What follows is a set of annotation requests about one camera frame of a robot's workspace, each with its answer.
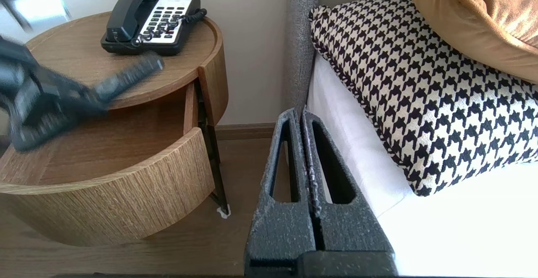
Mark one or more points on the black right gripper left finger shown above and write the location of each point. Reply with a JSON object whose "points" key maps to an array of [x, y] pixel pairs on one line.
{"points": [[281, 227]]}

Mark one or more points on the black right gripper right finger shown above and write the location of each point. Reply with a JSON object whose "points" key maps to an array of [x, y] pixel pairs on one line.
{"points": [[349, 227]]}

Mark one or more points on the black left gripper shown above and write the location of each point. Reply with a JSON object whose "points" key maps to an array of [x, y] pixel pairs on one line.
{"points": [[50, 109]]}

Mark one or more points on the black TV remote control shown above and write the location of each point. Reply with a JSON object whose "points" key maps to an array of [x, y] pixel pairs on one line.
{"points": [[130, 72]]}

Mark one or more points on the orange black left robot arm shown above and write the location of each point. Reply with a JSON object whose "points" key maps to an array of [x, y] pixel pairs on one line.
{"points": [[12, 59]]}

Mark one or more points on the black metal table leg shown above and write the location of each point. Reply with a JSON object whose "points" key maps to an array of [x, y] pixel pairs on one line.
{"points": [[214, 164]]}

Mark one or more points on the brown wooden baseboard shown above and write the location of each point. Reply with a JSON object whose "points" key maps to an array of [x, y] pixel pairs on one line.
{"points": [[243, 131]]}

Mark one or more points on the white bed sheet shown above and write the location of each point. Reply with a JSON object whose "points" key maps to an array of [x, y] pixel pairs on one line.
{"points": [[462, 236]]}

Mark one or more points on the black telephone handset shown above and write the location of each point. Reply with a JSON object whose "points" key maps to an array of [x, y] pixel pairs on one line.
{"points": [[130, 11]]}

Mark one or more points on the black white desk telephone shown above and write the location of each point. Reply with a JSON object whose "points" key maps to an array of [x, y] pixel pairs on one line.
{"points": [[168, 30]]}

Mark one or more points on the black white houndstooth pillow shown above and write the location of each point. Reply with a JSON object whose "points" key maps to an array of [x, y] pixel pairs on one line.
{"points": [[420, 93]]}

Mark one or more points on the grey upholstered headboard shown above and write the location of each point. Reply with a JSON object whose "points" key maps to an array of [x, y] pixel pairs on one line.
{"points": [[302, 38]]}

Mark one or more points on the brown velvet cushion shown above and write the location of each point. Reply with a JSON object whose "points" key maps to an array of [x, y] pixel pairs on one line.
{"points": [[483, 13]]}

